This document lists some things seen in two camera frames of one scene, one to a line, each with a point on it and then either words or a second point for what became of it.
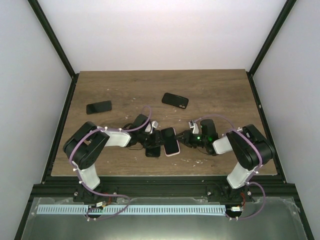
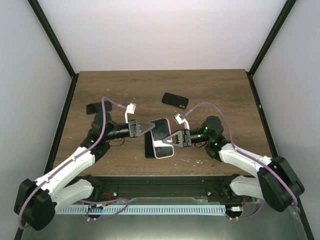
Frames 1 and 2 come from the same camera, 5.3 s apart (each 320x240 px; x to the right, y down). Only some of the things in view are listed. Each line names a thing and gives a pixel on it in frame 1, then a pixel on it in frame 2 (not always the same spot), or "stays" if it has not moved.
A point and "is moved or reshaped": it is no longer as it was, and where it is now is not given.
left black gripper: x=155 y=140 -> x=137 y=129
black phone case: x=175 y=100 stays
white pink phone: x=171 y=145 is moved or reshaped
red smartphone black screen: x=171 y=144 is moved or reshaped
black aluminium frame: x=163 y=187 stays
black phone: x=99 y=107 stays
